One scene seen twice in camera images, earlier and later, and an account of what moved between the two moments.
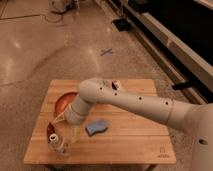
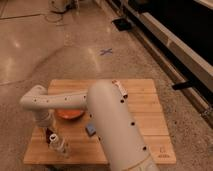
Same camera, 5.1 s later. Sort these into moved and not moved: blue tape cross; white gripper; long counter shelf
Moved: white gripper
Not moved: long counter shelf; blue tape cross
